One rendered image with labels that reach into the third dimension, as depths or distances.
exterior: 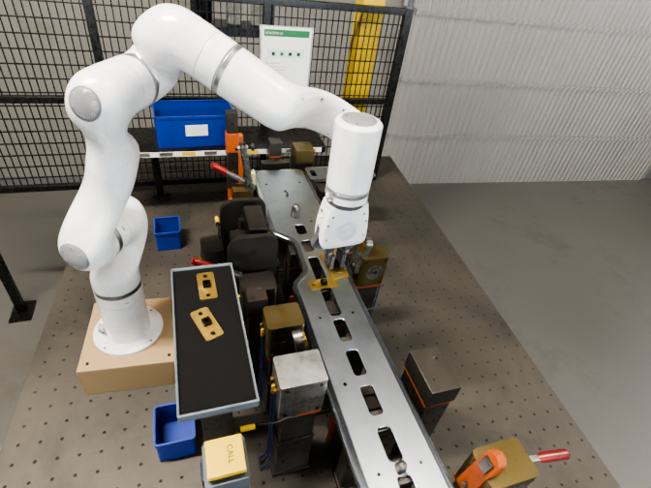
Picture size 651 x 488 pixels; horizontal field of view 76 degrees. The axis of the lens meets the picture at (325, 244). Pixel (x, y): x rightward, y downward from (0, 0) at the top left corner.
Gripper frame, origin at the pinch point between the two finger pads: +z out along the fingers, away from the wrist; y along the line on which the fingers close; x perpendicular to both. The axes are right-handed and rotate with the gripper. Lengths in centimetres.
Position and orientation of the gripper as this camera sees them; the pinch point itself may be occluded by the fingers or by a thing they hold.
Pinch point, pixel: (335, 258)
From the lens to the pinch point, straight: 91.2
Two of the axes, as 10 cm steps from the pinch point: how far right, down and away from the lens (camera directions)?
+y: 9.2, -1.5, 3.6
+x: -3.7, -6.2, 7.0
